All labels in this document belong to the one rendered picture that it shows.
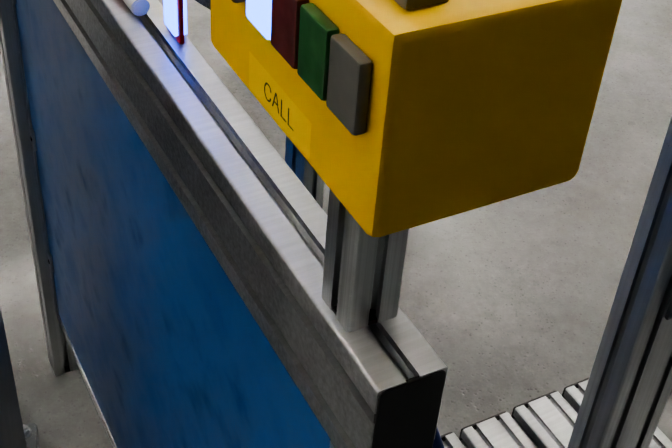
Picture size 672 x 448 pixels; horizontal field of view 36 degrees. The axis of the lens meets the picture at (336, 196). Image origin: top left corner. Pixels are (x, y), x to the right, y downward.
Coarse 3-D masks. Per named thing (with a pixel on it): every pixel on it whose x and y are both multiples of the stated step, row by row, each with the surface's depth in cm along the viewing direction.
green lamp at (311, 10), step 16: (304, 16) 38; (320, 16) 37; (304, 32) 38; (320, 32) 37; (336, 32) 36; (304, 48) 38; (320, 48) 37; (304, 64) 39; (320, 64) 37; (304, 80) 39; (320, 80) 38; (320, 96) 38
